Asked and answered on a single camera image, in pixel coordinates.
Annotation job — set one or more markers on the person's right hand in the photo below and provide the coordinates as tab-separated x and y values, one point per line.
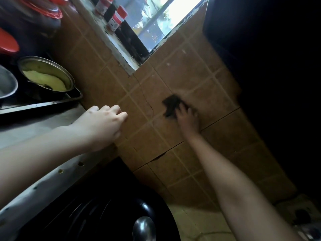
189	120

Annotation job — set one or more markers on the person's left hand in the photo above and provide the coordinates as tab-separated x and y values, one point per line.
102	125

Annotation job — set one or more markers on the dark grey rag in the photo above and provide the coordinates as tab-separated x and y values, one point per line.
170	105

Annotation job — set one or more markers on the person's right forearm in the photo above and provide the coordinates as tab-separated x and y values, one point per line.
238	198

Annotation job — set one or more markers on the dark steel countertop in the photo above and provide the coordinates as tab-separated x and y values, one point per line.
30	127

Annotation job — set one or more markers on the steel tray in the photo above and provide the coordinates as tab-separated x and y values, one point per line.
42	104

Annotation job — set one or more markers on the steel bowl with yellow powder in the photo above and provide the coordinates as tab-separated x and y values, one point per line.
47	75

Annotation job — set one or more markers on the black wok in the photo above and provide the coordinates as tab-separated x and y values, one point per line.
100	210

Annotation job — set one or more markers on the black range hood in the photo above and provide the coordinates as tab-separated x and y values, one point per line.
263	60

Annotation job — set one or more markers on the steel cup with white powder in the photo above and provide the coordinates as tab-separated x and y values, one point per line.
6	84

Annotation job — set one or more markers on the spice bottle with red cap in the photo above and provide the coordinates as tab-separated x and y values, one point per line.
102	3
118	18

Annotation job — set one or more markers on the barred window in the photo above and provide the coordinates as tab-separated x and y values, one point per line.
175	12

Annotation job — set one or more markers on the steel ladle with round scoop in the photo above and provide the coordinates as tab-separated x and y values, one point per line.
144	230

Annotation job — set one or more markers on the small dark bottle red cap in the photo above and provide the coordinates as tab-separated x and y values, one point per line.
7	43

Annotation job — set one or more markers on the dark jar with red lid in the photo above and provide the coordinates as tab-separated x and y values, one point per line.
42	10

